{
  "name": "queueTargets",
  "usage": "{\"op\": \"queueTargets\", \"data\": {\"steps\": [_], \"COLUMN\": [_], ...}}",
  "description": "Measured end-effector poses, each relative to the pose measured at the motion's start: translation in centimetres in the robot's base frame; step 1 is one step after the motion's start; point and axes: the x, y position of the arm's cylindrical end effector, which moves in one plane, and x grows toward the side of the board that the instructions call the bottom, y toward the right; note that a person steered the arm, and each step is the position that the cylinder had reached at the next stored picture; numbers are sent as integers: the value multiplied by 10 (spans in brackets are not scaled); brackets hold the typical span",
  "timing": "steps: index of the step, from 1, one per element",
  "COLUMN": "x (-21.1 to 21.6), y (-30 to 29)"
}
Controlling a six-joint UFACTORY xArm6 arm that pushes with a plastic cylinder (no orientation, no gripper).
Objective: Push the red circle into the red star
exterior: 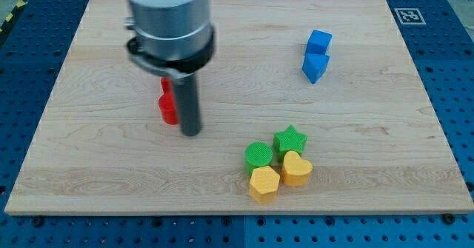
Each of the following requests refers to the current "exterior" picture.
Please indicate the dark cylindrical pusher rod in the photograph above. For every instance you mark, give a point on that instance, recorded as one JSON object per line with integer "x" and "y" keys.
{"x": 185, "y": 92}

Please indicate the red circle block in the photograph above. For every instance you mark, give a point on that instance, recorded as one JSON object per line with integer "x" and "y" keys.
{"x": 168, "y": 109}

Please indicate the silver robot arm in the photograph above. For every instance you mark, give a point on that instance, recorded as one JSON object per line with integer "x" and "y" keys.
{"x": 174, "y": 38}

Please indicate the green circle block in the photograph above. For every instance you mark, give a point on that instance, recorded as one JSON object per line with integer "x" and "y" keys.
{"x": 257, "y": 154}

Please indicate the green star block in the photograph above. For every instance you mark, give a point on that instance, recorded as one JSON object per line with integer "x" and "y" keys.
{"x": 287, "y": 140}

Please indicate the red star block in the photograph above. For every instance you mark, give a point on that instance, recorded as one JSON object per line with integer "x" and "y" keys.
{"x": 166, "y": 85}

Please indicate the yellow hexagon block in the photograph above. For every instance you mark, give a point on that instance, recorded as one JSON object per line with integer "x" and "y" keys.
{"x": 264, "y": 183}

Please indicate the yellow heart block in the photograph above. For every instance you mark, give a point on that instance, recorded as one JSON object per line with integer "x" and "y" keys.
{"x": 296, "y": 171}

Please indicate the blue triangle block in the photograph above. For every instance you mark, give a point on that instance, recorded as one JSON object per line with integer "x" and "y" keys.
{"x": 314, "y": 66}

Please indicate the blue cube block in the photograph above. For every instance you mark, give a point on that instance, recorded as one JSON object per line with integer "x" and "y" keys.
{"x": 318, "y": 42}

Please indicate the wooden board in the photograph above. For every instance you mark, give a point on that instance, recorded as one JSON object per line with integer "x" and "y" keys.
{"x": 375, "y": 142}

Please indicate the white fiducial marker tag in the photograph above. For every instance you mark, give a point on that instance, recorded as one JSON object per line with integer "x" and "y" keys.
{"x": 409, "y": 16}

